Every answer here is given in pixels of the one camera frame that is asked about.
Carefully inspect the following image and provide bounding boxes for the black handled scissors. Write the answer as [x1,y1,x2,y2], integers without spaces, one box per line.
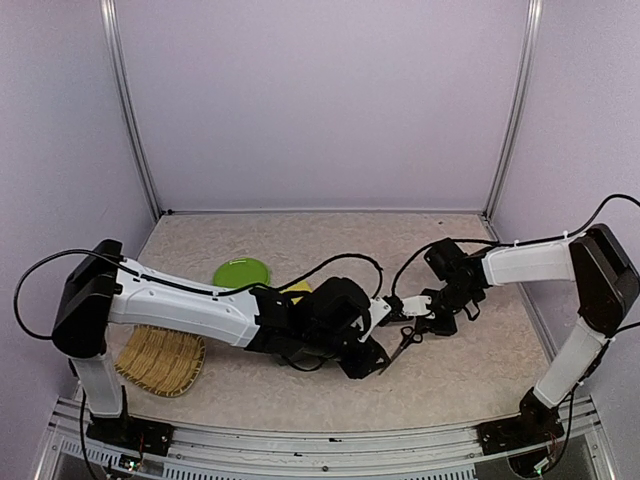
[378,326,423,375]

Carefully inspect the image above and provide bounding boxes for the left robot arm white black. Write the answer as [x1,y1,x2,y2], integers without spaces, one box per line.
[14,239,390,445]

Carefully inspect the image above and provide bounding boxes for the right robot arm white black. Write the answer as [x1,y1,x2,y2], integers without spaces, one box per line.
[376,281,579,429]

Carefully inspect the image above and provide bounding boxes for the yellow sponge block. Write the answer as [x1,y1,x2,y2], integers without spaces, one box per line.
[280,280,313,304]

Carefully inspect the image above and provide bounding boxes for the green plastic plate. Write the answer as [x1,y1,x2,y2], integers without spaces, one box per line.
[212,257,271,289]

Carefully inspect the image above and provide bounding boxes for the woven bamboo tray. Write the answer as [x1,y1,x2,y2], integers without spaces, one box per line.
[115,326,206,398]

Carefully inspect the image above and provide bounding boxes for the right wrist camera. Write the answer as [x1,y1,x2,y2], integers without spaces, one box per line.
[401,295,434,318]

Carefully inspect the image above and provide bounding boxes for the front aluminium rail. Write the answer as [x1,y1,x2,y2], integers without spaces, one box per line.
[44,397,616,480]

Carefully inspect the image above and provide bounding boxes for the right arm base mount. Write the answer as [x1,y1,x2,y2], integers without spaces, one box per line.
[476,388,565,455]

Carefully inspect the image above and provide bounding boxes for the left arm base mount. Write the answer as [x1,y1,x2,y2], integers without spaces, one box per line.
[87,416,174,457]

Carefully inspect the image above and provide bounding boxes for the right aluminium frame post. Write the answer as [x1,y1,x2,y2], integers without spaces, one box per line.
[483,0,544,223]

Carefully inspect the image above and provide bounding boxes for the aluminium frame post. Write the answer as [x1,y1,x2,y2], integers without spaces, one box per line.
[483,0,544,223]
[99,0,163,222]

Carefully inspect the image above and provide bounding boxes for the left aluminium frame post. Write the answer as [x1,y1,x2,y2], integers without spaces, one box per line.
[99,0,163,222]

